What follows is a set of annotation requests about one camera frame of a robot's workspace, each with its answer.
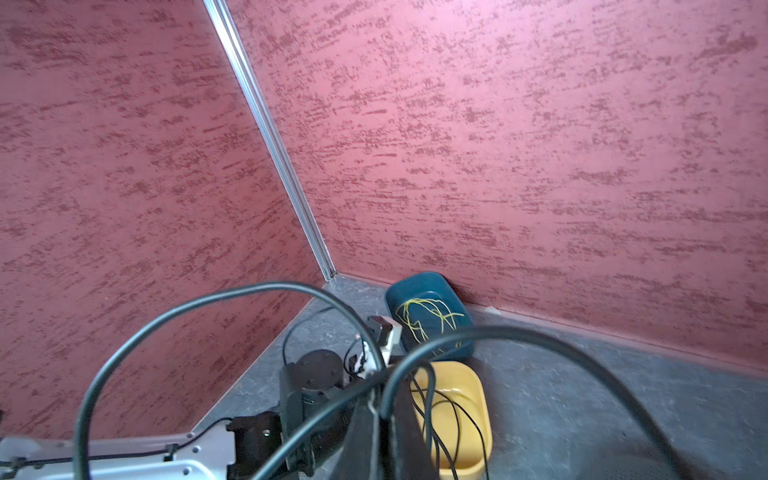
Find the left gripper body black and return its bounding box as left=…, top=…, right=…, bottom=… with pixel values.
left=279, top=349, right=352, bottom=474

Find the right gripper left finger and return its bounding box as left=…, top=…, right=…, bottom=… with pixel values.
left=330, top=389, right=380, bottom=480

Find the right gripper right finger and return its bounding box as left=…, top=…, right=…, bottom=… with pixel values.
left=383, top=389, right=440, bottom=480

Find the black cable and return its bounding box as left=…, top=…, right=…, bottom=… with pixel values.
left=73, top=281, right=685, bottom=480

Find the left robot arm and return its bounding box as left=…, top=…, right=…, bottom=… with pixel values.
left=1, top=349, right=351, bottom=479

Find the yellow plastic tray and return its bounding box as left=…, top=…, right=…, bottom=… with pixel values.
left=408, top=361, right=493, bottom=479

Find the teal plastic tray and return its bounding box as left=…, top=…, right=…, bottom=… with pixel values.
left=385, top=272, right=474, bottom=352

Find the left corner aluminium profile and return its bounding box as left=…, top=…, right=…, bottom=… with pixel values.
left=203, top=0, right=338, bottom=281

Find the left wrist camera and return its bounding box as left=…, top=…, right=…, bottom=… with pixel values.
left=365, top=315, right=403, bottom=365

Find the yellow-green cable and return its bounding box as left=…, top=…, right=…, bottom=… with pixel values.
left=394, top=297, right=466, bottom=344

